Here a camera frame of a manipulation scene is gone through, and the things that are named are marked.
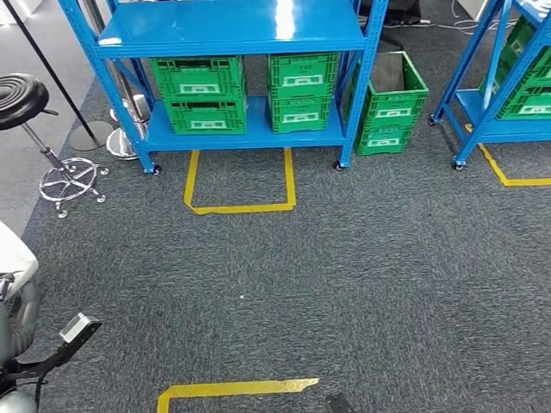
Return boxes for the white plastic car part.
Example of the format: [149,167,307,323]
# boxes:
[0,220,40,303]

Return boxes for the black seat chrome stool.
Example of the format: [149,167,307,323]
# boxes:
[0,72,109,220]

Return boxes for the black pole floor stand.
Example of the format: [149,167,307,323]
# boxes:
[2,0,115,153]

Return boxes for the yellow floor tape outline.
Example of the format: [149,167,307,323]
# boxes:
[156,377,320,413]

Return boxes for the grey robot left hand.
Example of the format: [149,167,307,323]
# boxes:
[0,272,43,369]

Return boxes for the chrome barrier stanchion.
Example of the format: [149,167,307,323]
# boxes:
[79,0,152,161]

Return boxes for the white floor cable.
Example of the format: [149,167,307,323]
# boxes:
[383,3,520,36]

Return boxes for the blue metal shelf rack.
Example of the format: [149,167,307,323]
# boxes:
[428,0,551,172]
[58,0,390,175]

